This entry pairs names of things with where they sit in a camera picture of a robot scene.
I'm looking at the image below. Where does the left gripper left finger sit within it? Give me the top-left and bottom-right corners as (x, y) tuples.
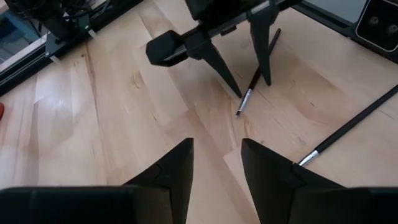
(0, 138), (195, 224)

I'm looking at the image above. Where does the black device with round knobs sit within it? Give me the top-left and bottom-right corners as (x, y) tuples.
(354, 0), (398, 54)

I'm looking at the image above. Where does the black paintbrush silver ferrule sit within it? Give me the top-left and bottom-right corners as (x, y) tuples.
(235, 27), (282, 118)
(297, 83), (398, 167)

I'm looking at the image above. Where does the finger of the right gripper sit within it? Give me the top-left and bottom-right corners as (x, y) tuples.
(145, 29), (243, 100)
(247, 2), (280, 87)

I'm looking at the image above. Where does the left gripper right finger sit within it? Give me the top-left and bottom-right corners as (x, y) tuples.
(241, 138), (398, 224)

